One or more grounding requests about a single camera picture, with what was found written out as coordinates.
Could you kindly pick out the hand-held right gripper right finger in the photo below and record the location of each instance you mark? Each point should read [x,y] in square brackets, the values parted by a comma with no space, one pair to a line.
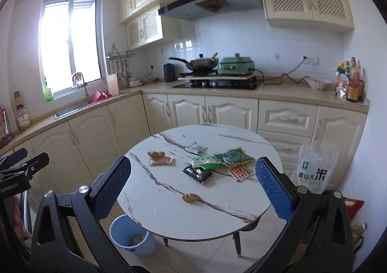
[273,188]

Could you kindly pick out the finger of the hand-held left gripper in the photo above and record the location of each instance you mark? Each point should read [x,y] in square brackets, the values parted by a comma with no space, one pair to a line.
[33,165]
[15,155]

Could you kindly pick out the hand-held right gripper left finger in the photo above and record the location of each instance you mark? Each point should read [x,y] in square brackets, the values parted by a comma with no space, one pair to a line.
[112,188]

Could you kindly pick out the light blue trash bin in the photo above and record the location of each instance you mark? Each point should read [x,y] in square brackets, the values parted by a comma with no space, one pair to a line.
[121,230]

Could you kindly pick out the person's left hand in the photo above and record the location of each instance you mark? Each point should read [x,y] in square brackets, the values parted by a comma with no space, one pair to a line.
[17,221]

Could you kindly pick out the utensil holder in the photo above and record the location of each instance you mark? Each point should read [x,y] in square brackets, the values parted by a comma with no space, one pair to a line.
[4,128]

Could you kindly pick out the red white checkered packet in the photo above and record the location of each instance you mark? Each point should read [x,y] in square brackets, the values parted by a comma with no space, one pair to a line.
[240,172]

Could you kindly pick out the brown sauce bottle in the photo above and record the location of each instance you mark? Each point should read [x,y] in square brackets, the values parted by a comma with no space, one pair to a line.
[22,116]

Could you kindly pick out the white rice bag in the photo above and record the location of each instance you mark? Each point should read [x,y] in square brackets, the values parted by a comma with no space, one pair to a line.
[314,173]

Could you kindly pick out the large green snack wrapper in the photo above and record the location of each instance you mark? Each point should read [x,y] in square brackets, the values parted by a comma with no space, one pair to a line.
[234,156]

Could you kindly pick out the red dotted snack packet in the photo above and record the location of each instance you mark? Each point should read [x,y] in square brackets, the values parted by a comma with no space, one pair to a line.
[163,161]

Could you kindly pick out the pile of wrappers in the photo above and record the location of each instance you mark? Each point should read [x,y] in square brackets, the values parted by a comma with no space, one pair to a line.
[136,241]

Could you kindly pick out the black table leg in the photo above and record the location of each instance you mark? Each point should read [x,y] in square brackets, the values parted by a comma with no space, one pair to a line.
[166,242]
[237,241]

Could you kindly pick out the metal sink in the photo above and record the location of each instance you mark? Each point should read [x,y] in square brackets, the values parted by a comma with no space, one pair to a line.
[71,110]

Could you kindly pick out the green bottle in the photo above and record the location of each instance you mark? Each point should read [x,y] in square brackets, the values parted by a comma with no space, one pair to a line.
[47,93]

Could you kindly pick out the cream lower kitchen cabinets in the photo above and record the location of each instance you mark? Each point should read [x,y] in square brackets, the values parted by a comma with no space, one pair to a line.
[284,119]

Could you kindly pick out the green white plastic wrapper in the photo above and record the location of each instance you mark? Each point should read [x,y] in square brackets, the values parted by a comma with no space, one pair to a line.
[205,160]

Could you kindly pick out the dark seaweed packet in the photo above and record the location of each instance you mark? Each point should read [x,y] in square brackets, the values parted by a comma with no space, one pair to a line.
[196,174]

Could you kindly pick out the red rice bag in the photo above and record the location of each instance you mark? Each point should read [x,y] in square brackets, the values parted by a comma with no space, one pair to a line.
[356,203]

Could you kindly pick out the small grey sachet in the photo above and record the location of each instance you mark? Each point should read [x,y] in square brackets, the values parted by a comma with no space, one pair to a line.
[196,148]

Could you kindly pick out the metal faucet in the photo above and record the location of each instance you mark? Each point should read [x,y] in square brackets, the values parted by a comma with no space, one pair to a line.
[85,88]

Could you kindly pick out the gold patterned bag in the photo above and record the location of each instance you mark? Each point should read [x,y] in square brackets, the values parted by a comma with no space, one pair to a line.
[358,230]

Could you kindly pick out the wooden cutting board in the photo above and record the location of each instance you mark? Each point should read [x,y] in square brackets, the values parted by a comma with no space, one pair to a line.
[112,85]

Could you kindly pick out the small white dish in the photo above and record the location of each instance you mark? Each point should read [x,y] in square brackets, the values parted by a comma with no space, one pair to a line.
[136,82]

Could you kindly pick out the black gas stove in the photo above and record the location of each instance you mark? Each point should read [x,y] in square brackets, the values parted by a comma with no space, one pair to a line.
[229,85]

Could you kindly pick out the white bowl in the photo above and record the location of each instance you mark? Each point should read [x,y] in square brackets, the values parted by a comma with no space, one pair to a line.
[317,83]

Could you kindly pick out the kitchen window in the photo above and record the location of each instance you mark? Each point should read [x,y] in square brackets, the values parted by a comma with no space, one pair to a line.
[69,46]

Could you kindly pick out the green electric cooker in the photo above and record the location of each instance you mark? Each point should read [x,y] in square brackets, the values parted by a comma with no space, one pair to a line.
[235,67]

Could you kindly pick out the group of condiment bottles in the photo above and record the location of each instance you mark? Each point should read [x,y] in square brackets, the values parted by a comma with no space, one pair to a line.
[350,85]

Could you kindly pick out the black kettle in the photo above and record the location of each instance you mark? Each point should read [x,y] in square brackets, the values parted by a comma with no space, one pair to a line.
[169,73]

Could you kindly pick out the metal utensil rack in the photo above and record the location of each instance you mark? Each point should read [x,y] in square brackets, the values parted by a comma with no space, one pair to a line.
[121,57]

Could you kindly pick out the black frying pan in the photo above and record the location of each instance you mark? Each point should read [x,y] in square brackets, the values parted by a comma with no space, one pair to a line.
[202,64]

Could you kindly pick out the white wall socket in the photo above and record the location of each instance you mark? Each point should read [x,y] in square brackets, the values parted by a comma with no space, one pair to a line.
[311,60]

